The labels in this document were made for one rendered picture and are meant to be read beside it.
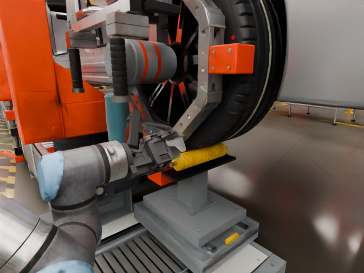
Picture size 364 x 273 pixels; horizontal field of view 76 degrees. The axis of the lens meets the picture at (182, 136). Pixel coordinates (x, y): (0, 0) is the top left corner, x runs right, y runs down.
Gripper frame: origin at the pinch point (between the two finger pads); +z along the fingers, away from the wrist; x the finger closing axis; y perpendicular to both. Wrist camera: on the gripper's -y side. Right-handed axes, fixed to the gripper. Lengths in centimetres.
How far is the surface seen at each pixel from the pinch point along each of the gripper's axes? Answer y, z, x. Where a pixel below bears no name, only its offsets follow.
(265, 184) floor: 23, 108, -68
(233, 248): 38, 24, -33
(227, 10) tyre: -21.4, 12.6, 27.4
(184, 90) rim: -19.5, 14.8, -3.0
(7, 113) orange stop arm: -121, -30, -142
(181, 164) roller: 4.0, 5.4, -13.3
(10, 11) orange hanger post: -74, -30, -17
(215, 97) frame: -4.0, 7.8, 12.0
